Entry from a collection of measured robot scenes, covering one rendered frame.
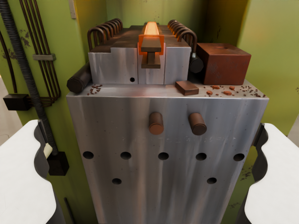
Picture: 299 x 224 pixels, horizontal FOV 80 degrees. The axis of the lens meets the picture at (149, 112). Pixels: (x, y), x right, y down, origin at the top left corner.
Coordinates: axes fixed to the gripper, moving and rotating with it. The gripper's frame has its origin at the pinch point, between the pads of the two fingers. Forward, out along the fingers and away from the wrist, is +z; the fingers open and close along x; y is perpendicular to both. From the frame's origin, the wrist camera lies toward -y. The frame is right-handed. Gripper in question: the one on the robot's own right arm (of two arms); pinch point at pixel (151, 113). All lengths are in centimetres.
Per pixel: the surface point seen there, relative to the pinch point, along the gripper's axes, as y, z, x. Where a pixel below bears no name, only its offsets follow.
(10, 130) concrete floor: 100, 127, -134
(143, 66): 1.5, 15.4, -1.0
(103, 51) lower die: 2.1, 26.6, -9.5
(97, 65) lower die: 4.6, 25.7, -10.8
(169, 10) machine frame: -4, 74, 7
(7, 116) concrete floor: 100, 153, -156
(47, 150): 37, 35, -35
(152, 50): -0.7, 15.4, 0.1
